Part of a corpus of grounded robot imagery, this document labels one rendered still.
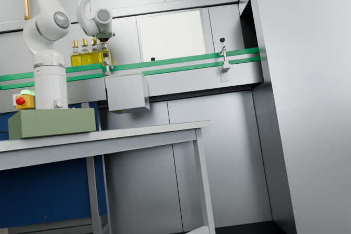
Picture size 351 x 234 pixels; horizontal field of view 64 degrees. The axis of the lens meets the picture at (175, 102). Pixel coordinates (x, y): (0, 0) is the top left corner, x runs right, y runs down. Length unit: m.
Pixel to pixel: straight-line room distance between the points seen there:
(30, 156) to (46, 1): 0.61
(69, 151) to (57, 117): 0.17
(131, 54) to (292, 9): 0.97
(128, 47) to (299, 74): 1.03
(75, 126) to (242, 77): 0.97
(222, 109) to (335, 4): 0.84
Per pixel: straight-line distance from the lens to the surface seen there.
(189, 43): 1.85
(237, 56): 1.69
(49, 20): 1.23
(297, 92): 1.55
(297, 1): 1.69
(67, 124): 1.09
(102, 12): 1.49
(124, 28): 1.92
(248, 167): 1.85
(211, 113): 1.80
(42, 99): 1.19
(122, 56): 1.86
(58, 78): 1.21
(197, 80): 1.61
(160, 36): 1.87
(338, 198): 1.64
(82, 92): 1.58
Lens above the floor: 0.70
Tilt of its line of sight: 6 degrees up
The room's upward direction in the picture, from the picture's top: 7 degrees counter-clockwise
